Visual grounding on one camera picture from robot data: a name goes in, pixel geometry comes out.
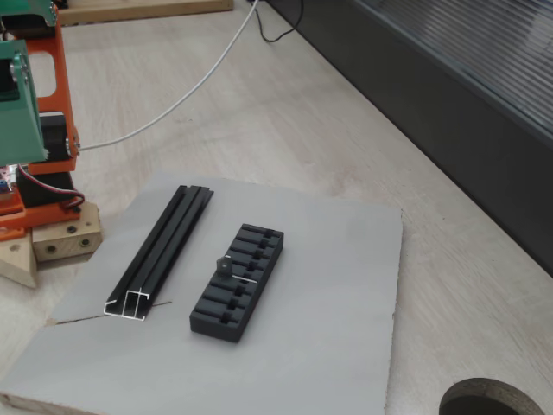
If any wooden plank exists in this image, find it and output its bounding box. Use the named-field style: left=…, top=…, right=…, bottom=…
left=55, top=0, right=234, bottom=28

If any wooden block with screws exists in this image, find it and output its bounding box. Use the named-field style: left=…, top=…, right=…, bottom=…
left=32, top=201, right=103, bottom=263

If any black aluminium profile rail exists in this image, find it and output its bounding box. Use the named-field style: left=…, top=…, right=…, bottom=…
left=103, top=184, right=215, bottom=323

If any black slotted holder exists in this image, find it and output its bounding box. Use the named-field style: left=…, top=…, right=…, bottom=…
left=188, top=223, right=285, bottom=345

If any small circuit board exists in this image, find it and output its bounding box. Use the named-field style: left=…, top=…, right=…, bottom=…
left=0, top=166, right=18, bottom=202

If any dark window frame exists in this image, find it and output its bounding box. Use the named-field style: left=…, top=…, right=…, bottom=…
left=267, top=0, right=553, bottom=282

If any grey board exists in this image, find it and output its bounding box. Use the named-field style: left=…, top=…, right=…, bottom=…
left=0, top=169, right=405, bottom=415

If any small metal T-nut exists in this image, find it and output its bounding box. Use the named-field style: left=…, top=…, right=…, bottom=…
left=214, top=254, right=259, bottom=285

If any ribbed translucent panel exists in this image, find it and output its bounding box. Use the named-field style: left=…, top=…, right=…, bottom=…
left=353, top=0, right=553, bottom=139

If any triangular wooden wedge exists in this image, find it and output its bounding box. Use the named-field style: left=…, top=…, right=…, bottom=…
left=0, top=228, right=39, bottom=290

